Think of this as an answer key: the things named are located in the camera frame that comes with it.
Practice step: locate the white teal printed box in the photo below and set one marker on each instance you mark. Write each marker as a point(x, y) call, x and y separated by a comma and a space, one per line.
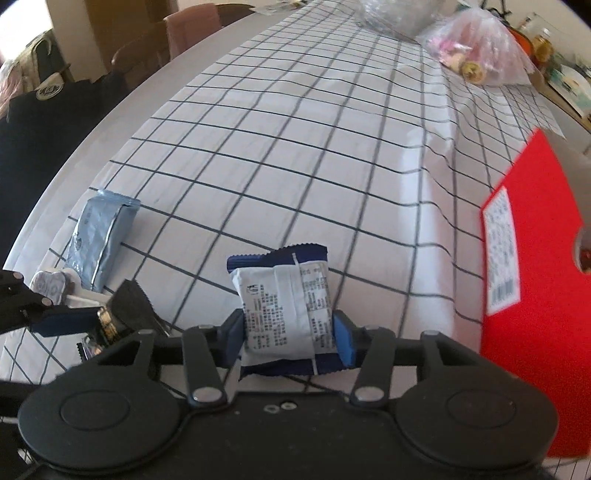
point(570, 85)

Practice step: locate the plastic bag of pink snacks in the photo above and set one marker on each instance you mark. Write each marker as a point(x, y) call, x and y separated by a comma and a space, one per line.
point(489, 41)

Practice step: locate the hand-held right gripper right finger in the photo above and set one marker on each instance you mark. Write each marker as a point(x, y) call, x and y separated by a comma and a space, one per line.
point(345, 344)

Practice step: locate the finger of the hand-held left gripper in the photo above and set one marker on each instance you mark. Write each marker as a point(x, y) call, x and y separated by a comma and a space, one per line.
point(64, 321)

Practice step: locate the dark wooden chair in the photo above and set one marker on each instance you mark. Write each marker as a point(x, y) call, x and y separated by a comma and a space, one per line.
point(138, 64)

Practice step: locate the wooden chair with pink back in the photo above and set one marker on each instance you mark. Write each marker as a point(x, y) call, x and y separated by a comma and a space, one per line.
point(194, 27)

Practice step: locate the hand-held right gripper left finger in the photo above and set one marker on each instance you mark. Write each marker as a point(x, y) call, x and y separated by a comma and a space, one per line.
point(233, 334)

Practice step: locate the blue white snack packet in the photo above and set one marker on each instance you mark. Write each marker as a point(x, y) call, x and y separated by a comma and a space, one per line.
point(281, 304)

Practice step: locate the red cardboard box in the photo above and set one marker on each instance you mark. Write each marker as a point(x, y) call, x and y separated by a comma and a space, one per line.
point(540, 300)

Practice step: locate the black snack packet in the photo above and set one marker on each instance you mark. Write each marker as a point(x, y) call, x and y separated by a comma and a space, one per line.
point(131, 304)

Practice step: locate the clear plastic bag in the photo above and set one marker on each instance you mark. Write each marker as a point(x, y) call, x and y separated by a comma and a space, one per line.
point(397, 16)

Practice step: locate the black jacket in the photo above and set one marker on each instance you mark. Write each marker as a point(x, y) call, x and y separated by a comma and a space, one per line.
point(41, 152)

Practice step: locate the heart-shaped foil jelly cup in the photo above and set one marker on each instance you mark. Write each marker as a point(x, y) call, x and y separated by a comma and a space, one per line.
point(48, 284)

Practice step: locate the glass jar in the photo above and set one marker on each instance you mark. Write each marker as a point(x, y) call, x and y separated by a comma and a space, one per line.
point(539, 41)

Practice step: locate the silver blue snack packet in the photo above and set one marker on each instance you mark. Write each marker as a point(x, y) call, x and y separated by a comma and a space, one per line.
point(99, 235)

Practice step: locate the white checked tablecloth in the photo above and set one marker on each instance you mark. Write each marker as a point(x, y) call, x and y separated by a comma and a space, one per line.
point(300, 138)

